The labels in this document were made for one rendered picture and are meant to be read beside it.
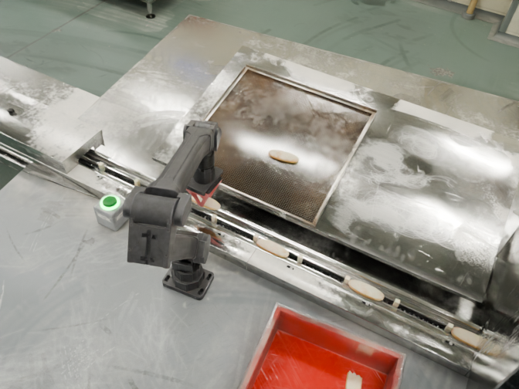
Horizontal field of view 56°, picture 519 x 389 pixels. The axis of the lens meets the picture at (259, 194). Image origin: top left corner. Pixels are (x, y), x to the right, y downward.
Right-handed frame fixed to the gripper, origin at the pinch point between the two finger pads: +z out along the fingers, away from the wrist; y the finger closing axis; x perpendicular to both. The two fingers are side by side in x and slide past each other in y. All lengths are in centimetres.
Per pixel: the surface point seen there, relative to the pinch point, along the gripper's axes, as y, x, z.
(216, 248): 8.6, 9.3, 7.1
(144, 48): -172, -163, 90
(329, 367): 23, 50, 11
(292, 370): 28, 42, 11
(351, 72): -100, 9, 9
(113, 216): 15.8, -20.5, 4.1
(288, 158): -27.8, 13.3, -0.5
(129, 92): -40, -60, 10
